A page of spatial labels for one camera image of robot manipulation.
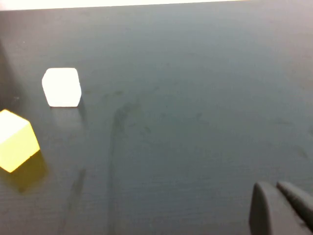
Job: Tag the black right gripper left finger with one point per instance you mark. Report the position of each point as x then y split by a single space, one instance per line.
269 215

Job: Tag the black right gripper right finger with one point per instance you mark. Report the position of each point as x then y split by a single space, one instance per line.
299 198

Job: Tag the white foam cube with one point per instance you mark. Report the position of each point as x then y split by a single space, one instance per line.
61 87

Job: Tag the yellow foam cube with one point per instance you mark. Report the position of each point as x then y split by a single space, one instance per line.
14 144

